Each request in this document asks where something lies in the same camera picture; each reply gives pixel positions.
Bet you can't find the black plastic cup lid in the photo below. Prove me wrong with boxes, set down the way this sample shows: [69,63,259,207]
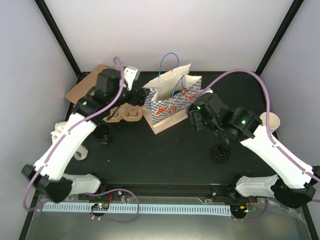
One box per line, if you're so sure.
[171,90,182,98]

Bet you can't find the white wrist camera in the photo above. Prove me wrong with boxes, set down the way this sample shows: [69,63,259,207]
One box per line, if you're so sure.
[201,89,213,95]
[124,66,140,91]

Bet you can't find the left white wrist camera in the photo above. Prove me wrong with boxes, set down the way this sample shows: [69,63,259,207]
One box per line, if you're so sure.
[124,66,140,91]

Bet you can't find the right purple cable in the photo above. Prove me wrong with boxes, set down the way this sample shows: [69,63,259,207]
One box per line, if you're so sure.
[202,69,320,223]

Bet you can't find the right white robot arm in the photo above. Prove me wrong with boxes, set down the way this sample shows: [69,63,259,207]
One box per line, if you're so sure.
[186,92,320,209]

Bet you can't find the light blue cable duct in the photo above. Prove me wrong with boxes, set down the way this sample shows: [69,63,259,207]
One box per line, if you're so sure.
[42,202,231,217]

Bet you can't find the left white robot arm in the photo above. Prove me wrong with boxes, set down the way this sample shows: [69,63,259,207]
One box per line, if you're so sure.
[21,66,150,203]

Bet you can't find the remaining pulp cup carriers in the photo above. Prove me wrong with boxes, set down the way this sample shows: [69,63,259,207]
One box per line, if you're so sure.
[103,103,143,123]

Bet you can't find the brown kraft paper bag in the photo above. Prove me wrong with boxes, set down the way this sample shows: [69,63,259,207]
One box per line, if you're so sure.
[64,64,108,105]

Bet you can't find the stack of paper cups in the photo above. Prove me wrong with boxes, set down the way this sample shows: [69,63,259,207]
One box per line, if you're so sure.
[54,121,67,133]
[259,112,281,133]

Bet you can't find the left stack of paper cups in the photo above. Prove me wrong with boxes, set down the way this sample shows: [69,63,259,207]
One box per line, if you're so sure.
[54,121,67,133]

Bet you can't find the loose black cup lid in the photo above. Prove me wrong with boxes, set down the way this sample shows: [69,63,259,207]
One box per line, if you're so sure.
[211,144,230,163]

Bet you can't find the purple cable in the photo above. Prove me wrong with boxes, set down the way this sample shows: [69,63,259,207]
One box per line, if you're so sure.
[22,56,141,223]
[202,69,320,223]

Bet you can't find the small circuit board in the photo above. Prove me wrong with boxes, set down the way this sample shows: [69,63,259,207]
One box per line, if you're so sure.
[91,203,110,211]

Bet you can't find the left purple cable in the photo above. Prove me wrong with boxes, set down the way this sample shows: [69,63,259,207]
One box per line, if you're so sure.
[22,56,141,223]

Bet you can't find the blue checkered paper bag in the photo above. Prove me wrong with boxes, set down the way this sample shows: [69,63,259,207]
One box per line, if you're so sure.
[142,52,202,134]

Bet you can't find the right stack of paper cups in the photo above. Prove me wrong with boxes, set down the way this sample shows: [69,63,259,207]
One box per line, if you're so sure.
[259,112,281,133]

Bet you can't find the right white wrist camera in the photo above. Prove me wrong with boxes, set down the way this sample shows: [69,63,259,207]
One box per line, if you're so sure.
[201,89,213,95]

